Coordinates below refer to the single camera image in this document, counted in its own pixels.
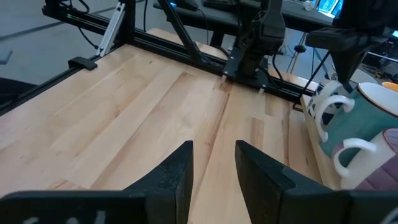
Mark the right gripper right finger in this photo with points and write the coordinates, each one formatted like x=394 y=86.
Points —
x=270 y=193

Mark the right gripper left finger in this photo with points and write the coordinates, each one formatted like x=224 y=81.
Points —
x=155 y=199

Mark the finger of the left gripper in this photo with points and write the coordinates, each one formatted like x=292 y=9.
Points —
x=346 y=65

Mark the blue white floral mug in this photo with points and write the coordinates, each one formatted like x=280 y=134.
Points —
x=320 y=96

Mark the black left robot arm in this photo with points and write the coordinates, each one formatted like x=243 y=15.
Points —
x=267 y=28

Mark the black desk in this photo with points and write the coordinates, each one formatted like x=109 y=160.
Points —
x=217 y=18

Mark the silver metal bracket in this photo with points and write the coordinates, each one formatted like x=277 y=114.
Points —
x=110 y=29

